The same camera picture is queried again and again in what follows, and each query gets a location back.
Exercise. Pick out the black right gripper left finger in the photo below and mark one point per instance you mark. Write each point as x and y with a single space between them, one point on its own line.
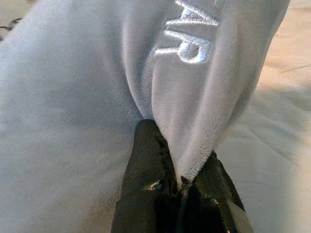
143 184

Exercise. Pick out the light blue embroidered garment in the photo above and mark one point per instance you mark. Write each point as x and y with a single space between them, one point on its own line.
97 97

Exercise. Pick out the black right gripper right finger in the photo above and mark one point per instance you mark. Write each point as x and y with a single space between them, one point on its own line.
211 201

